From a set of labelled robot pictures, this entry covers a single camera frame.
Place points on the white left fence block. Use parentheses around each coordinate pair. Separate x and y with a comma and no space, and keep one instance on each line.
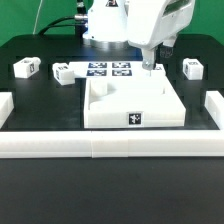
(6,106)

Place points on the white fence block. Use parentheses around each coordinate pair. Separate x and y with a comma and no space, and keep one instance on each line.
(6,106)
(214,103)

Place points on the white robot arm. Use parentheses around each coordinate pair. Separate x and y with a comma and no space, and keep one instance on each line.
(107,25)

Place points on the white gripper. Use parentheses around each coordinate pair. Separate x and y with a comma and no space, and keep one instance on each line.
(154,22)

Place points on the white square tabletop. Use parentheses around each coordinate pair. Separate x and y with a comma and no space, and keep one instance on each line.
(128,102)

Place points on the white marker base plate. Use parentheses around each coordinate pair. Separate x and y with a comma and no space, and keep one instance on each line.
(108,69)

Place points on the white right fence block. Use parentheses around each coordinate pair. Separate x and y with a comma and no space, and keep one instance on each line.
(214,103)

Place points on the white front fence wall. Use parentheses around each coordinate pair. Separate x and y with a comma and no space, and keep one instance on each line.
(100,144)

